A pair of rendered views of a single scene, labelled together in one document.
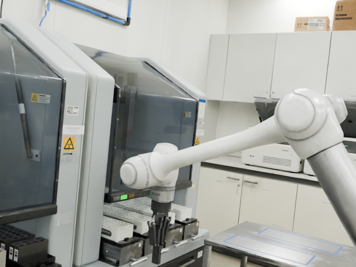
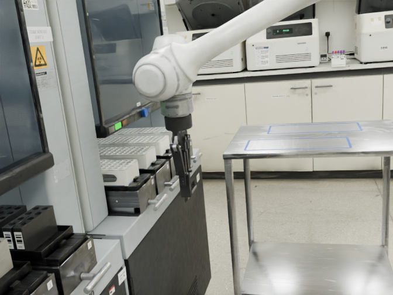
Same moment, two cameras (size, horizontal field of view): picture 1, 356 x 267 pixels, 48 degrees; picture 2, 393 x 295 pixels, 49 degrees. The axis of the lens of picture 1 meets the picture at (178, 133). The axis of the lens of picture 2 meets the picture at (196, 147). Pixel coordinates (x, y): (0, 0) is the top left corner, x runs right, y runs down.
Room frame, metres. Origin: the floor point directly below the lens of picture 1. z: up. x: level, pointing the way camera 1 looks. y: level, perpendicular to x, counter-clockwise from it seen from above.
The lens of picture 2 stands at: (0.36, 0.34, 1.20)
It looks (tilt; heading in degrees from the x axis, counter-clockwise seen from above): 14 degrees down; 343
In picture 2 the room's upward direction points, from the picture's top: 5 degrees counter-clockwise
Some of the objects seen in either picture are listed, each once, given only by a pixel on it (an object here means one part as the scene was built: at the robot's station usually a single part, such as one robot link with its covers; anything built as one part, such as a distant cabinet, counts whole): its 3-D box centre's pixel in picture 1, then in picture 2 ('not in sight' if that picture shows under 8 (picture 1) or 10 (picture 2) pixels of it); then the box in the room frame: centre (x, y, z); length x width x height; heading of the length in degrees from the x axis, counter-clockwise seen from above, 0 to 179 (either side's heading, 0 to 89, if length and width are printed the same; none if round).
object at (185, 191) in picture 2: (156, 254); (185, 185); (1.47, 0.04, 0.80); 0.03 x 0.01 x 0.07; 57
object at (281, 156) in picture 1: (282, 134); (213, 33); (3.90, -1.01, 1.22); 0.62 x 0.56 x 0.64; 146
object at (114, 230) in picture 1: (98, 225); (87, 174); (1.64, 0.29, 0.83); 0.30 x 0.10 x 0.06; 57
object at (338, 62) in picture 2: not in sight; (338, 61); (3.18, -1.75, 0.93); 0.30 x 0.10 x 0.06; 141
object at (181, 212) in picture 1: (161, 209); (142, 137); (2.02, 0.04, 0.83); 0.30 x 0.10 x 0.06; 57
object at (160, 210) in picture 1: (160, 212); (179, 131); (1.48, 0.04, 0.96); 0.08 x 0.07 x 0.09; 147
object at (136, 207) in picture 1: (143, 214); (127, 147); (1.90, 0.12, 0.83); 0.30 x 0.10 x 0.06; 57
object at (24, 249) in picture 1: (31, 251); (36, 229); (1.25, 0.42, 0.85); 0.12 x 0.02 x 0.06; 148
